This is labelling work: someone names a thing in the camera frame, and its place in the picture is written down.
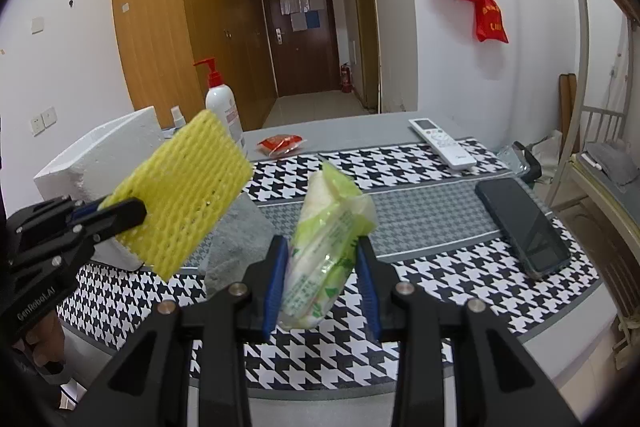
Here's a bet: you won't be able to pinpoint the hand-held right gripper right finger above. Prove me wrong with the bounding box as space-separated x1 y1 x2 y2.
354 234 583 427

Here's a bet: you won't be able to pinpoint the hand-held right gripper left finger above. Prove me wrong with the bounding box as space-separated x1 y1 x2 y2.
70 234 291 427

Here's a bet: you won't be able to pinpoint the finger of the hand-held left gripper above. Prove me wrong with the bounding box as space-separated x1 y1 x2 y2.
7 194 103 233
65 198 148 253

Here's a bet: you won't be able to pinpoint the green white plastic packet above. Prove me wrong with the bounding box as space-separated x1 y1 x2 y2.
277 159 377 329

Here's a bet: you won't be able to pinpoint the grey felt cloth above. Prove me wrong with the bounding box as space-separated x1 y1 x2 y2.
202 197 276 303

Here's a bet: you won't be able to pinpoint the white foam box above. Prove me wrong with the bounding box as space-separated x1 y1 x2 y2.
32 106 163 273

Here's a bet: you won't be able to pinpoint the yellow foam net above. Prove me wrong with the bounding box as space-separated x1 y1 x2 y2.
98 108 253 280

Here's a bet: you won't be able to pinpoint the person's left hand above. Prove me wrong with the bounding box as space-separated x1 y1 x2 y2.
22 312 66 375

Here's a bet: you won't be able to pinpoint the houndstooth tablecloth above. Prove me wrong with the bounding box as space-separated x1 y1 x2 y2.
55 137 606 395

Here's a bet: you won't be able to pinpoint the red snack packet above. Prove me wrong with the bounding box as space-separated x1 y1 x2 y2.
257 133 304 156

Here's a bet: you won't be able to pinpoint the white pump bottle red cap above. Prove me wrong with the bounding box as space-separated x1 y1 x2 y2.
193 57 248 158

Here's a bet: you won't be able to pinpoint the white remote control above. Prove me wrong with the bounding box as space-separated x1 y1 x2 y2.
408 118 478 171

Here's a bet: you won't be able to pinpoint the black smartphone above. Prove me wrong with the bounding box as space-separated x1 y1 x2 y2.
474 177 572 281

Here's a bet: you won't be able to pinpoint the wooden wardrobe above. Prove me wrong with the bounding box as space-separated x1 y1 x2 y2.
110 0 277 132

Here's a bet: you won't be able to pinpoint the clear bag with black item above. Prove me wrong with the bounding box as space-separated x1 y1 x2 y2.
500 141 543 182

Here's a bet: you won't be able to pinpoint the dark brown door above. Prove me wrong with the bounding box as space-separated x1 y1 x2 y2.
260 0 341 98

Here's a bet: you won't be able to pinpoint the taped paper notices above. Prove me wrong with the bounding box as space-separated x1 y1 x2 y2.
279 0 325 32

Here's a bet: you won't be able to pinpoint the wooden boards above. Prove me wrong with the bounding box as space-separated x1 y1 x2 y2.
559 73 578 142

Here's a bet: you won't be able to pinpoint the grey pillow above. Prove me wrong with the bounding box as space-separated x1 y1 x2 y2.
585 142 638 185

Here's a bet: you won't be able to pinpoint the long red plastic bag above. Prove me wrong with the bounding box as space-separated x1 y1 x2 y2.
472 0 510 44

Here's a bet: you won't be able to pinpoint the metal bunk bed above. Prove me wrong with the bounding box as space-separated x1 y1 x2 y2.
542 0 640 358

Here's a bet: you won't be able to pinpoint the wooden doorway frame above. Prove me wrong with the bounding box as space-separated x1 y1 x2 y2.
348 0 381 112

